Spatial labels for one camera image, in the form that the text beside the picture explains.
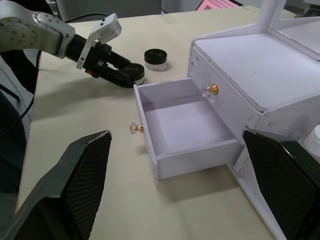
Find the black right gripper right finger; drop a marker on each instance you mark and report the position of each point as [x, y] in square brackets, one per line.
[282, 180]

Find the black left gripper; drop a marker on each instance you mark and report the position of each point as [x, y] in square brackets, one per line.
[96, 58]

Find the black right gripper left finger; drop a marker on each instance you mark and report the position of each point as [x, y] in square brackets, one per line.
[75, 190]

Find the black lid compact jar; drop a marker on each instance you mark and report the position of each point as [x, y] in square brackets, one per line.
[138, 71]
[155, 58]

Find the white drawer with gold knob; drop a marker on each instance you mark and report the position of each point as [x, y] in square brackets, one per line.
[225, 100]
[185, 125]

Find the white makeup organizer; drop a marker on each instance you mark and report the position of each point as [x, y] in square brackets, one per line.
[240, 65]

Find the white bottle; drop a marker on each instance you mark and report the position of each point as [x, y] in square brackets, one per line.
[313, 142]

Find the pink perforated board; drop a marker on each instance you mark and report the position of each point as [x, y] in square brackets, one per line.
[217, 4]

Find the white framed mirror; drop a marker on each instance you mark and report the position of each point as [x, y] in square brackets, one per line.
[295, 27]

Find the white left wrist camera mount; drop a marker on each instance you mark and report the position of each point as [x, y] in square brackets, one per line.
[107, 26]

